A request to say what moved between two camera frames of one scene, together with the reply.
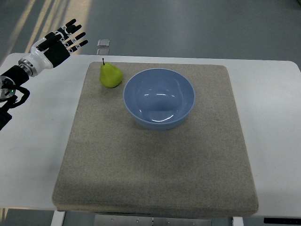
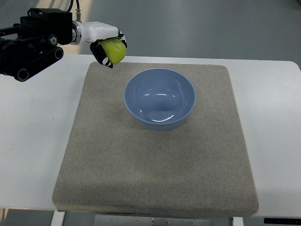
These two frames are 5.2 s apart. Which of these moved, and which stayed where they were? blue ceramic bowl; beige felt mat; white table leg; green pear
Moved: green pear
Stayed: white table leg; beige felt mat; blue ceramic bowl
